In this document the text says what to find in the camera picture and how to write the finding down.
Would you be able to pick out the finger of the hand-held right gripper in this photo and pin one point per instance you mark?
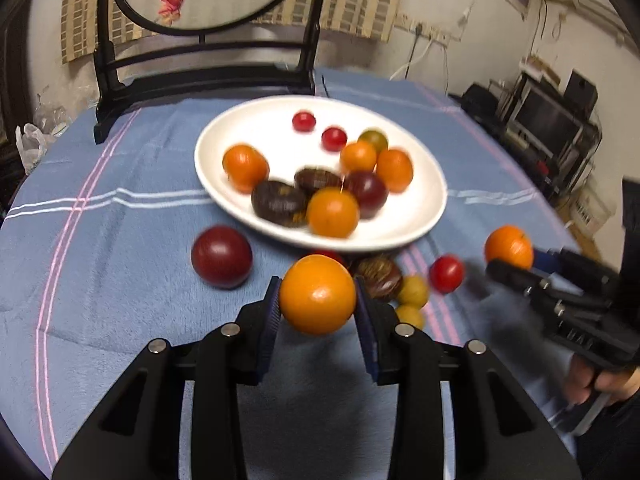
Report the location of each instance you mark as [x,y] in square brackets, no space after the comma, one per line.
[520,280]
[547,260]

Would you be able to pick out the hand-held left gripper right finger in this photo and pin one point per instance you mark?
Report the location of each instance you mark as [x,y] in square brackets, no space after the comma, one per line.
[366,332]

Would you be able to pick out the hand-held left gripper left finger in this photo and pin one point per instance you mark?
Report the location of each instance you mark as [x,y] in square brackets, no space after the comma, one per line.
[270,320]

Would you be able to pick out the bumpy orange mandarin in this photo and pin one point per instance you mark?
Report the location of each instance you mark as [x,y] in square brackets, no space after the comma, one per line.
[508,246]

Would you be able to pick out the smooth orange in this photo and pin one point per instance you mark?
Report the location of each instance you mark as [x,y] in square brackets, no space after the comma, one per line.
[317,294]
[358,156]

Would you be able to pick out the dark brown tomato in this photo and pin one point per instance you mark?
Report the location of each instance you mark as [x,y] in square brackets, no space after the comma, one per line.
[279,203]

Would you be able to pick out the orange tomato front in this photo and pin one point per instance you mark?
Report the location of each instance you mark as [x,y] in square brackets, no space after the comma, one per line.
[332,212]

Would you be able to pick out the orange tomato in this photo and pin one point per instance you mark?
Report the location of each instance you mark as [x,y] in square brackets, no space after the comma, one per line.
[332,212]
[395,170]
[245,167]

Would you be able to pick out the dark purple tomato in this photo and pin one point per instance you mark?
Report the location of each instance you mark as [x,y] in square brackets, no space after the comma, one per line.
[369,194]

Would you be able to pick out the dark wrinkled passion fruit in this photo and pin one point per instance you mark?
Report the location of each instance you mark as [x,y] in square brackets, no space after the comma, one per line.
[317,179]
[380,277]

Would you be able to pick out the red cherry tomato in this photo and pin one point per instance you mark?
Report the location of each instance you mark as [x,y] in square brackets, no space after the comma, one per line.
[334,256]
[446,273]
[334,138]
[303,121]

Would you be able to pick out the green orange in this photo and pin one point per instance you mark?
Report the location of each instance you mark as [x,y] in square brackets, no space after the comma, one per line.
[373,139]

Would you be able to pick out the white plate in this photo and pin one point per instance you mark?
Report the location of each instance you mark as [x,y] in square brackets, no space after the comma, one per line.
[280,125]

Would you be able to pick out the person's right forearm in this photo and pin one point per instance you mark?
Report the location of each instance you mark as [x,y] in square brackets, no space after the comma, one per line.
[617,440]

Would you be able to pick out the person's right hand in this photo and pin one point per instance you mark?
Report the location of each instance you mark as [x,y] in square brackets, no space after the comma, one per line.
[620,386]

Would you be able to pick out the small yellow-green fruit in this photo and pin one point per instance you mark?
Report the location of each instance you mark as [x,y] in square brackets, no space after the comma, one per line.
[413,290]
[410,316]

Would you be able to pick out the dark red plum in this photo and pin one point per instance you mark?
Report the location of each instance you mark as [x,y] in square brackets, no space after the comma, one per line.
[221,256]

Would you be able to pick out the black TV stand with electronics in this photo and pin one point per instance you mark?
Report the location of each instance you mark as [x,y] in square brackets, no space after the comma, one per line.
[545,170]

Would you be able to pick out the computer monitor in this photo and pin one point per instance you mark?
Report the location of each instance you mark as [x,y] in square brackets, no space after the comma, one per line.
[547,117]

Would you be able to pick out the blue striped tablecloth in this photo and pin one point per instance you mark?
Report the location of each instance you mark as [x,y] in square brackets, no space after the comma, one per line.
[125,240]

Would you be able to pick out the black speaker box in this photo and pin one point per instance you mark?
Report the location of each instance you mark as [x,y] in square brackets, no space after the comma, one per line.
[581,91]

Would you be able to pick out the white power strip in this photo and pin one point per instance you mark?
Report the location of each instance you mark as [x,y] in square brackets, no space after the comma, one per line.
[433,34]

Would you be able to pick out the white plastic bag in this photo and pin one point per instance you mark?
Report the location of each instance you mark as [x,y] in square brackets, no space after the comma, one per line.
[31,146]

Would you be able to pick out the clear plastic bag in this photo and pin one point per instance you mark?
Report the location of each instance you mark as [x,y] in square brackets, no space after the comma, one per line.
[52,112]

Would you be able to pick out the beige checked curtain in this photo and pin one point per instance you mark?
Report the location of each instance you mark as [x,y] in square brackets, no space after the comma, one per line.
[360,0]

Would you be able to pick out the dark wooden cabinet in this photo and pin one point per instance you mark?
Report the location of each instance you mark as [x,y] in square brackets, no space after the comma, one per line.
[11,110]

